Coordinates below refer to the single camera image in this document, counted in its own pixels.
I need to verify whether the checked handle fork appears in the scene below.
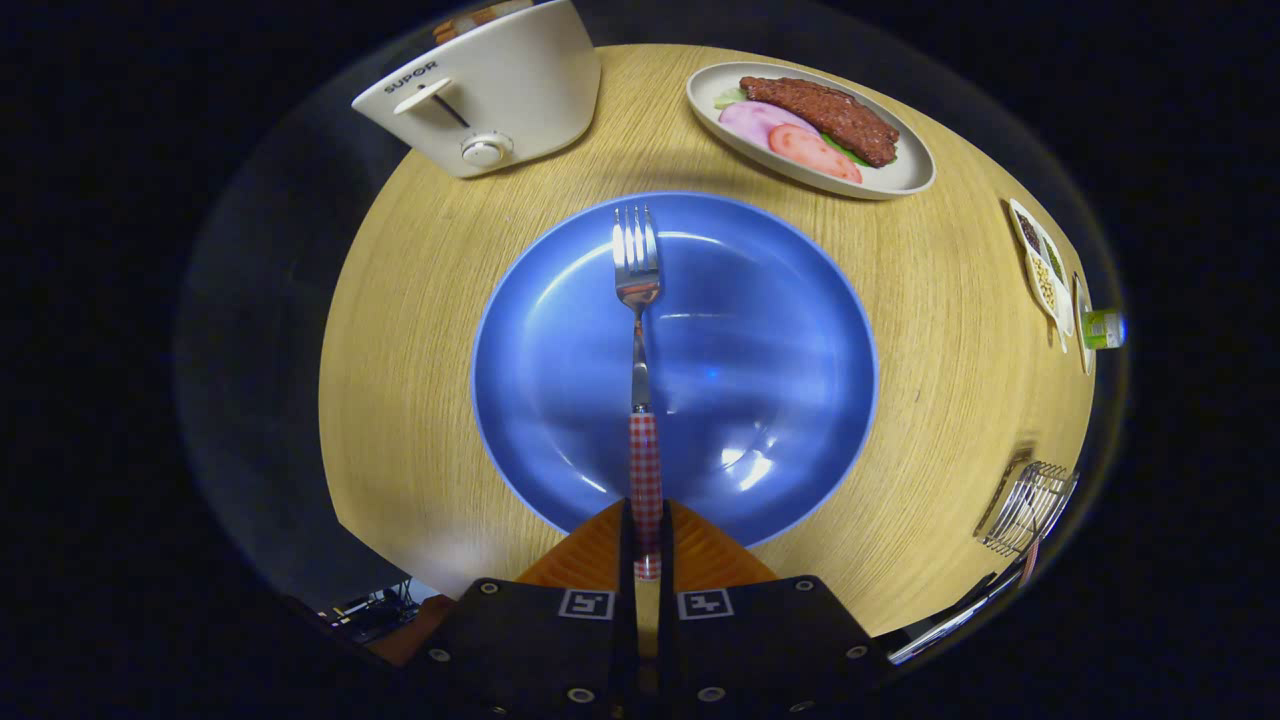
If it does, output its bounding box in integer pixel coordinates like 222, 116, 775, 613
612, 205, 665, 581

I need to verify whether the oval plate with meat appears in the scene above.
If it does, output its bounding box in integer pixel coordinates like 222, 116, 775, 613
686, 62, 937, 201

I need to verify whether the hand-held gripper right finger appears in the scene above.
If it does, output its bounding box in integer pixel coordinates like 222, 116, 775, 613
660, 500, 891, 716

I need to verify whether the perforated metal basket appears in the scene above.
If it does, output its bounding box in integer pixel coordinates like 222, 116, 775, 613
975, 458, 1081, 558

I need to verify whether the white divided bean dish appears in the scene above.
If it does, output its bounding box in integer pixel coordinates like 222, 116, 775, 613
1008, 198, 1076, 353

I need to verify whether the white toaster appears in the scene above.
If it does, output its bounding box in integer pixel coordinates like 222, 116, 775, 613
352, 0, 603, 179

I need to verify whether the pink ham slice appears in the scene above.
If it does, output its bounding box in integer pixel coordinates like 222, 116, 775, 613
718, 100, 816, 151

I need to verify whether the blue round plate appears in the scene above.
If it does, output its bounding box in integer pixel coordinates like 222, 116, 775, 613
470, 190, 881, 549

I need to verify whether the white square coaster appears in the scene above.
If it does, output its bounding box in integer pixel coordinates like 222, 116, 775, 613
1072, 272, 1096, 376

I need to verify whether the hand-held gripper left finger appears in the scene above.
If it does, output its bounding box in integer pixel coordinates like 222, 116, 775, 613
415, 498, 637, 716

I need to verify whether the brown steak piece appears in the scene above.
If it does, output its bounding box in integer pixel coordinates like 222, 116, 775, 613
740, 76, 899, 168

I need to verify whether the tilted display screen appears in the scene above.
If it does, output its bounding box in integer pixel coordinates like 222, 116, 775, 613
888, 570, 1033, 667

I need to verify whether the green label metal bottle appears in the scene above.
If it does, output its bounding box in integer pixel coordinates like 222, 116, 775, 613
1080, 308, 1129, 351

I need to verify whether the red tomato slice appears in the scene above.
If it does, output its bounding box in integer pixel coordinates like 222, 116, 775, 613
768, 124, 863, 184

